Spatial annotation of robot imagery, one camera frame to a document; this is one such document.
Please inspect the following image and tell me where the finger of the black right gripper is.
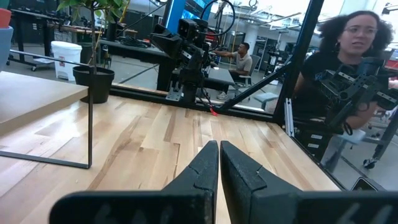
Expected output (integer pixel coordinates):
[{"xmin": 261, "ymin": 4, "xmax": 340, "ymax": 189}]
[
  {"xmin": 149, "ymin": 24, "xmax": 169, "ymax": 39},
  {"xmin": 157, "ymin": 34, "xmax": 184, "ymax": 60}
]

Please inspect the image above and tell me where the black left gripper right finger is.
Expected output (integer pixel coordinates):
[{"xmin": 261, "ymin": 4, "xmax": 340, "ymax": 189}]
[{"xmin": 220, "ymin": 140, "xmax": 398, "ymax": 224}]

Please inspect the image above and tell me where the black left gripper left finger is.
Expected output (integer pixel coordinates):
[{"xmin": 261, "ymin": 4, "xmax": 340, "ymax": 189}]
[{"xmin": 49, "ymin": 139, "xmax": 220, "ymax": 224}]

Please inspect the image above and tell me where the blue pillar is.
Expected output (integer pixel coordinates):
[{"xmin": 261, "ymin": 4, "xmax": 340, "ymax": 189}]
[{"xmin": 164, "ymin": 0, "xmax": 215, "ymax": 35}]

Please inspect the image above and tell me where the black background table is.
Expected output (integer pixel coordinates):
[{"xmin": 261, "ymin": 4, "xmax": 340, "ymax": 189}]
[
  {"xmin": 98, "ymin": 39, "xmax": 175, "ymax": 91},
  {"xmin": 172, "ymin": 67, "xmax": 236, "ymax": 93}
]

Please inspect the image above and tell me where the person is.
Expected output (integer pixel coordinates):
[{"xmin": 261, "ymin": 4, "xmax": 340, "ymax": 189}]
[
  {"xmin": 292, "ymin": 10, "xmax": 396, "ymax": 170},
  {"xmin": 213, "ymin": 42, "xmax": 253, "ymax": 101}
]

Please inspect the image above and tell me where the grey office chair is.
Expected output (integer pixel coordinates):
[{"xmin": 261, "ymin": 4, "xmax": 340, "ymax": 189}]
[{"xmin": 234, "ymin": 54, "xmax": 262, "ymax": 93}]

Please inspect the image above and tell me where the black drawer unit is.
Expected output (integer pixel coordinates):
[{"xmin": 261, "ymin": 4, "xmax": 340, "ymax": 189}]
[{"xmin": 294, "ymin": 119, "xmax": 333, "ymax": 162}]

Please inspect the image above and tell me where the green potted plant black pot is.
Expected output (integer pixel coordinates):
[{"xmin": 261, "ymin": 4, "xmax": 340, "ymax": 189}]
[{"xmin": 55, "ymin": 0, "xmax": 131, "ymax": 105}]

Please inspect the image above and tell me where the white aluminium strip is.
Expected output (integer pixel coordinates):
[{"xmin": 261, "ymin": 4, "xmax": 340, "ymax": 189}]
[{"xmin": 284, "ymin": 98, "xmax": 295, "ymax": 138}]

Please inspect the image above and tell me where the white trash bin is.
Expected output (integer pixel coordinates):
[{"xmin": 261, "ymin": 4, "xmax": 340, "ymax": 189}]
[{"xmin": 50, "ymin": 40, "xmax": 83, "ymax": 82}]

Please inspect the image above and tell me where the black caster wheel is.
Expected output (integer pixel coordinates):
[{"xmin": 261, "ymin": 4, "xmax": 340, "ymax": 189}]
[{"xmin": 363, "ymin": 157, "xmax": 378, "ymax": 170}]

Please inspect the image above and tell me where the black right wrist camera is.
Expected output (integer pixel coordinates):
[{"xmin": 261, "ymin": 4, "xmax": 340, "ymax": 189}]
[{"xmin": 177, "ymin": 17, "xmax": 210, "ymax": 43}]

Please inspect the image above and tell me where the silver arm base bracket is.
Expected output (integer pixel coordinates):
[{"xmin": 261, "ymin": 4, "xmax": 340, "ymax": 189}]
[{"xmin": 165, "ymin": 86, "xmax": 183, "ymax": 103}]

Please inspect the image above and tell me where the black aluminium table frame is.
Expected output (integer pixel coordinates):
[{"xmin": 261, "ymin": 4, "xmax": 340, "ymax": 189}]
[{"xmin": 108, "ymin": 0, "xmax": 386, "ymax": 192}]

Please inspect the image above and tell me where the wooden shelf with black frame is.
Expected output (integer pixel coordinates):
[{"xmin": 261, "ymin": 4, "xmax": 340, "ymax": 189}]
[{"xmin": 0, "ymin": 49, "xmax": 94, "ymax": 170}]

